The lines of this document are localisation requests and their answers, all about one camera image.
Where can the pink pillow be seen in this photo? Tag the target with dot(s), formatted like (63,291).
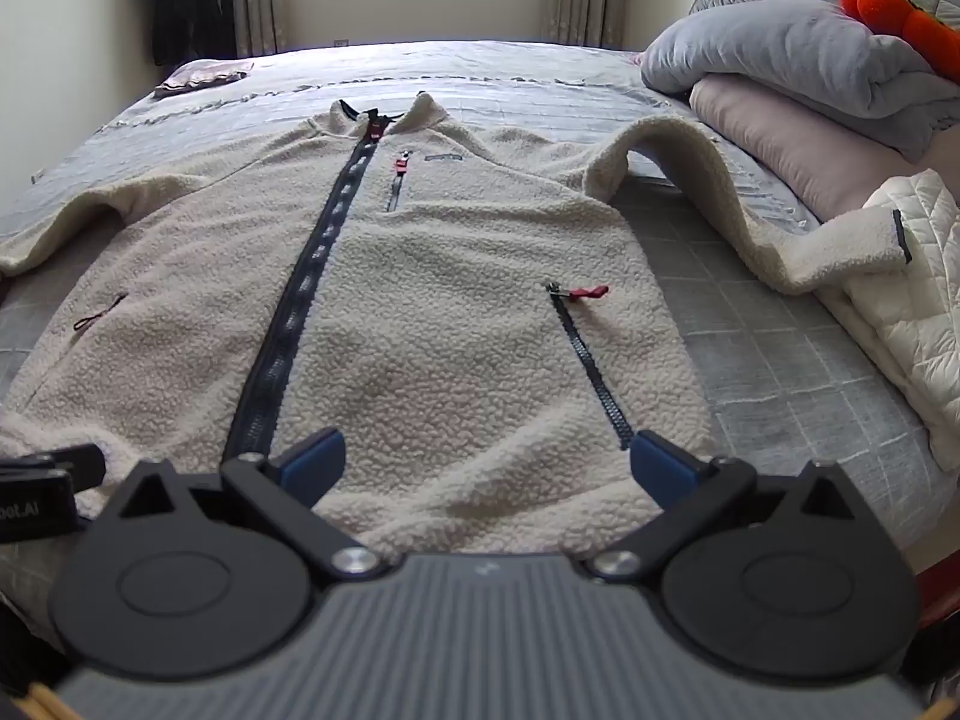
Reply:
(795,142)

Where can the grey folded duvet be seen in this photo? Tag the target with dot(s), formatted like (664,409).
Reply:
(787,60)

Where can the grey bed sheet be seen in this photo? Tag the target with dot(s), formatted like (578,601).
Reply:
(450,60)

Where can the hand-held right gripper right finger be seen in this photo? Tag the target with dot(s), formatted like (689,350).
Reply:
(660,465)

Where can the small pink folded cloth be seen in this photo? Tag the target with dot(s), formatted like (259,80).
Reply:
(202,79)

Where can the grey checked blanket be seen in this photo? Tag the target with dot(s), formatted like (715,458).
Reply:
(750,360)

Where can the cream fleece jacket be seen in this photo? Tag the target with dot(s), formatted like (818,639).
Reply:
(450,277)

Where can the orange plush toy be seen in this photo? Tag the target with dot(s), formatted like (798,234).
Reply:
(885,11)

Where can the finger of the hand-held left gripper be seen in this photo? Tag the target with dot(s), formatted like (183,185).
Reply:
(75,463)

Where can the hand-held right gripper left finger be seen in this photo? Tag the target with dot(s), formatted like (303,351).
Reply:
(315,457)

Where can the dark hanging clothes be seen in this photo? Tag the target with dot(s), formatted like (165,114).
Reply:
(187,0)

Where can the white quilted jacket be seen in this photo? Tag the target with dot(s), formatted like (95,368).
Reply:
(915,300)

